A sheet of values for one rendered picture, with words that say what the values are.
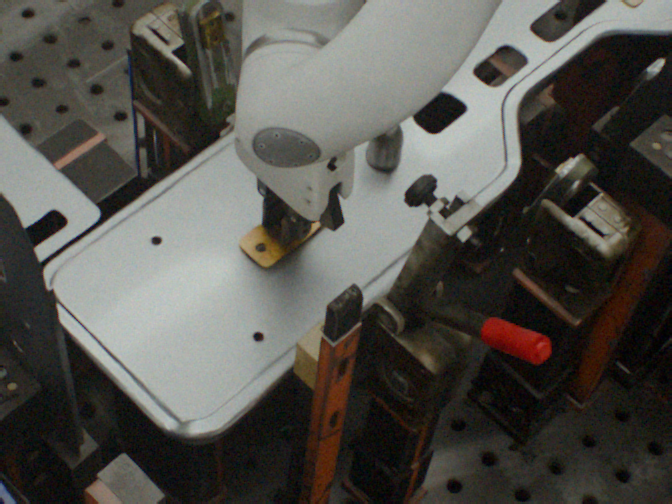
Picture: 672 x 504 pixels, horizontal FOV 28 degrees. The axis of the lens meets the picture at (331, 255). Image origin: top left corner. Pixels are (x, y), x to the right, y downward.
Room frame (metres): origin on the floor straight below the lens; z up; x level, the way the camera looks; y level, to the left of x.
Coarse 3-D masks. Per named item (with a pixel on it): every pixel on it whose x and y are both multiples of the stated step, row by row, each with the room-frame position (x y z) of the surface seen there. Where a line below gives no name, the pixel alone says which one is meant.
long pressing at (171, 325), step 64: (512, 0) 0.97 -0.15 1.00; (448, 128) 0.80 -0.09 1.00; (512, 128) 0.80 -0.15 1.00; (192, 192) 0.68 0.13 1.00; (256, 192) 0.69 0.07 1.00; (384, 192) 0.71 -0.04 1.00; (448, 192) 0.72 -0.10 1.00; (512, 192) 0.74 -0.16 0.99; (64, 256) 0.60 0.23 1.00; (128, 256) 0.61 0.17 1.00; (192, 256) 0.62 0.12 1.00; (320, 256) 0.64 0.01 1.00; (384, 256) 0.64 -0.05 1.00; (64, 320) 0.54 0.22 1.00; (128, 320) 0.55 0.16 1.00; (192, 320) 0.55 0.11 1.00; (256, 320) 0.56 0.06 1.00; (320, 320) 0.57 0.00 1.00; (128, 384) 0.49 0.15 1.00; (192, 384) 0.50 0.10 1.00; (256, 384) 0.50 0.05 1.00
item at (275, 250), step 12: (264, 228) 0.65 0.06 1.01; (276, 228) 0.65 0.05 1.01; (312, 228) 0.66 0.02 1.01; (240, 240) 0.64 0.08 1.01; (252, 240) 0.64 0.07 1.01; (264, 240) 0.64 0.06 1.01; (276, 240) 0.64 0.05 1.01; (252, 252) 0.62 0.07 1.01; (264, 252) 0.63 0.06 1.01; (276, 252) 0.63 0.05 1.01; (288, 252) 0.63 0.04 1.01; (264, 264) 0.61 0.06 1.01
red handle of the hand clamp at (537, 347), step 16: (416, 304) 0.55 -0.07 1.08; (432, 304) 0.55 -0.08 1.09; (448, 304) 0.55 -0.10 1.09; (432, 320) 0.54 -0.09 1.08; (448, 320) 0.53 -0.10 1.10; (464, 320) 0.53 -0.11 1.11; (480, 320) 0.52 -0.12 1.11; (496, 320) 0.52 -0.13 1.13; (480, 336) 0.51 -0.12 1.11; (496, 336) 0.50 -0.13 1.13; (512, 336) 0.50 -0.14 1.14; (528, 336) 0.50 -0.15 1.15; (544, 336) 0.50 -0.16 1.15; (512, 352) 0.49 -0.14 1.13; (528, 352) 0.49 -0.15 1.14; (544, 352) 0.49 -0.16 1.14
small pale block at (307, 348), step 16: (304, 336) 0.52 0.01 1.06; (320, 336) 0.52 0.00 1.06; (304, 352) 0.51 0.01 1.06; (304, 368) 0.50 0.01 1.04; (304, 384) 0.50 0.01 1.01; (304, 400) 0.51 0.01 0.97; (304, 416) 0.51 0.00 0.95; (304, 432) 0.50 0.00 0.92; (304, 448) 0.50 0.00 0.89; (288, 480) 0.51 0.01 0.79; (288, 496) 0.51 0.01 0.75
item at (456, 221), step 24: (408, 192) 0.57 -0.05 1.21; (432, 192) 0.57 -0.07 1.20; (432, 216) 0.55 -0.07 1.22; (456, 216) 0.55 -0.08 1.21; (432, 240) 0.54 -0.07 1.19; (456, 240) 0.54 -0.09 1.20; (480, 240) 0.54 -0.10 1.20; (408, 264) 0.55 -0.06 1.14; (432, 264) 0.54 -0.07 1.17; (408, 288) 0.55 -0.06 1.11; (432, 288) 0.57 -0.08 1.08; (408, 312) 0.55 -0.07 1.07
